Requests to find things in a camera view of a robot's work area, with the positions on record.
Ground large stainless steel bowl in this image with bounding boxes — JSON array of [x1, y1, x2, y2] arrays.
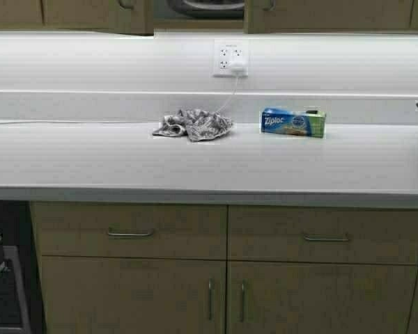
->
[[167, 0, 245, 19]]

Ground right lower cabinet door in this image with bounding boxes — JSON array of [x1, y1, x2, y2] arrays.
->
[[226, 262, 417, 333]]

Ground cabinet door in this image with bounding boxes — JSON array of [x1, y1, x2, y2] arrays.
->
[[42, 256, 225, 333], [42, 0, 154, 36], [226, 262, 417, 333], [244, 0, 412, 34]]

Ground right upper cabinet door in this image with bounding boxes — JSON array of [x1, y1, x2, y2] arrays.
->
[[244, 0, 412, 34]]

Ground left lower cabinet door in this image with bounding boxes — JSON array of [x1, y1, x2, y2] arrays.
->
[[42, 256, 225, 333]]

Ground left upper cabinet door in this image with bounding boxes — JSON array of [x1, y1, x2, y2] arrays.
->
[[42, 0, 154, 36]]

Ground grey patterned dish towel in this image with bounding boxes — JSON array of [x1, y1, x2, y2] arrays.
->
[[153, 109, 233, 142]]

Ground right lower drawer front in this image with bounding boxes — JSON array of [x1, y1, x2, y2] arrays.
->
[[228, 206, 418, 264]]

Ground blue green Ziploc box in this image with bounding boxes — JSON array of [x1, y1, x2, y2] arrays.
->
[[261, 107, 326, 138]]

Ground left lower drawer front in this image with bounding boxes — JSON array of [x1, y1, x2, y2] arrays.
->
[[31, 202, 227, 260]]

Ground left drawer metal handle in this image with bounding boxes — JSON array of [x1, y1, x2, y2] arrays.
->
[[107, 228, 155, 239]]

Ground drawer metal handle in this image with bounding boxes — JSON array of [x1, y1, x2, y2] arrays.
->
[[303, 234, 350, 242], [107, 228, 155, 239]]

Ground left door metal handle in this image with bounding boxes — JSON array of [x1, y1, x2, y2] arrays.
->
[[208, 278, 214, 321]]

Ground door metal handle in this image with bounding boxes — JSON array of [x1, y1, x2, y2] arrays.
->
[[240, 280, 247, 323], [208, 278, 214, 321]]

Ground white wall outlet plate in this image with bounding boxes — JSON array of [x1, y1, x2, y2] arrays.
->
[[212, 39, 249, 78]]

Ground right door metal handle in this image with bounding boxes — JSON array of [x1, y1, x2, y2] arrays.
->
[[240, 280, 247, 323]]

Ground right drawer metal handle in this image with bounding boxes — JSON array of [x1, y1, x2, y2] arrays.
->
[[303, 234, 350, 242]]

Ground right upper door handle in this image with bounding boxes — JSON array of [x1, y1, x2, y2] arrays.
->
[[263, 0, 277, 12]]

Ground left upper door handle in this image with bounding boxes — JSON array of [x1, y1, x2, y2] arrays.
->
[[118, 0, 134, 10]]

